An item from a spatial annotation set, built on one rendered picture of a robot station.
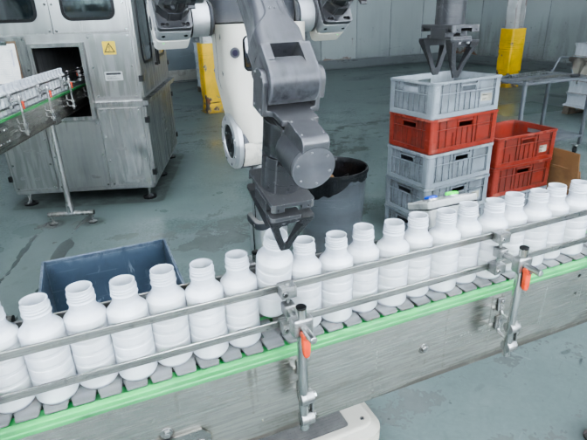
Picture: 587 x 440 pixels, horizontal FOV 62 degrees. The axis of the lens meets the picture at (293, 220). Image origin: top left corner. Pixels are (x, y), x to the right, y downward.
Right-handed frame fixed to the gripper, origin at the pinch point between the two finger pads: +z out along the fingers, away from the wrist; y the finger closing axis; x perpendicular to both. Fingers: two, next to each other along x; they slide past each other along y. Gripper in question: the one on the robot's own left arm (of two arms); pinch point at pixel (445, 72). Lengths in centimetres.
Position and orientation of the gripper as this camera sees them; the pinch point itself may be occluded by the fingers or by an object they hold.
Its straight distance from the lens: 109.4
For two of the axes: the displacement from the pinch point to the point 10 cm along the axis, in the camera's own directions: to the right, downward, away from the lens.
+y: -3.9, -3.5, 8.5
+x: -9.2, 1.7, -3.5
